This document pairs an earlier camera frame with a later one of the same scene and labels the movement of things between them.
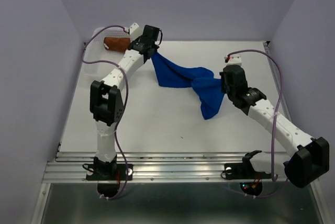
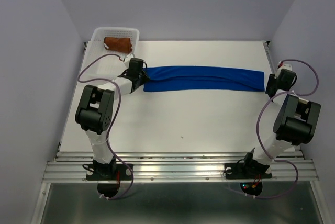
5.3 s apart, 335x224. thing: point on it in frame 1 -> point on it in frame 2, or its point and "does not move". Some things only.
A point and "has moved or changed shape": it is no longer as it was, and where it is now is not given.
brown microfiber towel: [118, 44] does not move
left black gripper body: [155, 47] -> [143, 77]
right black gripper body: [225, 88] -> [271, 82]
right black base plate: [244, 171] does not move
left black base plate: [110, 172] does not move
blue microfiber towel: [208, 88] has moved or changed shape
